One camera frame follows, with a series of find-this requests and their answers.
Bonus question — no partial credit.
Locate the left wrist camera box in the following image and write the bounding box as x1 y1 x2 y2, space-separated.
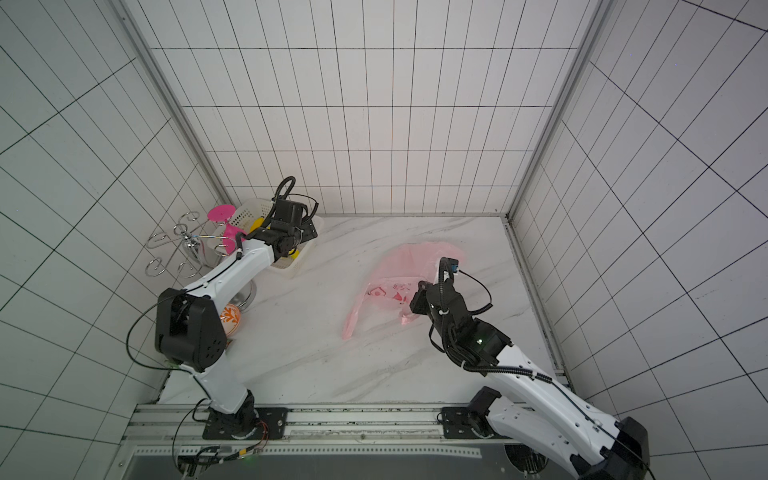
273 176 296 207

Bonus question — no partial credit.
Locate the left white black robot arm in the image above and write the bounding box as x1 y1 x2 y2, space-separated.
155 198 318 440

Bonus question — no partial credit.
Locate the aluminium mounting rail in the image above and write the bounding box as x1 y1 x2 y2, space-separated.
119 399 576 462

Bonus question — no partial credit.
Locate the yellow banana bunch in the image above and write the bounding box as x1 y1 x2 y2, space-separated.
249 217 265 233

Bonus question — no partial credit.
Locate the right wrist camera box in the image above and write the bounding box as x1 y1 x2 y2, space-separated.
437 257 459 284

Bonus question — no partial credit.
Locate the white perforated plastic basket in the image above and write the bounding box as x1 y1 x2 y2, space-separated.
229 198 318 279

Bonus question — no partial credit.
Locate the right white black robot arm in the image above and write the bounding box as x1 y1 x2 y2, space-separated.
410 280 652 479

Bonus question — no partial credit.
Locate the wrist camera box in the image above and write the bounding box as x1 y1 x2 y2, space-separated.
273 176 296 207
437 257 459 284

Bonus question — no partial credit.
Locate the pink plastic bag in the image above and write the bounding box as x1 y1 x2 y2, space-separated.
342 241 466 340

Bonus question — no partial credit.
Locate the chrome hook stand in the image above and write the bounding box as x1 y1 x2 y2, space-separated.
144 211 225 281

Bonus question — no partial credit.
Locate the orange patterned round container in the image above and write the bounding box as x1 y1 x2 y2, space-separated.
220 304 241 338

